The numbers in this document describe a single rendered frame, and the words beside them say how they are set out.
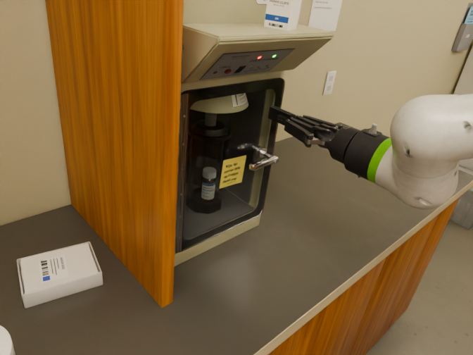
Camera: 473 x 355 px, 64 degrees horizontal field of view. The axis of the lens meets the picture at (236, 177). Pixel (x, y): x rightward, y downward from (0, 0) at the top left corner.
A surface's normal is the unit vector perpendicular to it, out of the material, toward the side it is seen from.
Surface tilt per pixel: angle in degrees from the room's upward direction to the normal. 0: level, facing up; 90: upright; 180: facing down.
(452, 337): 0
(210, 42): 90
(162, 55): 90
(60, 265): 0
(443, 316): 0
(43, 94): 90
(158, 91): 90
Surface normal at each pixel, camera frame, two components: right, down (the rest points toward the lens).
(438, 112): -0.23, -0.33
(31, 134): 0.67, 0.43
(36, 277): 0.11, -0.87
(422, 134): -0.56, 0.18
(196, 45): -0.73, 0.26
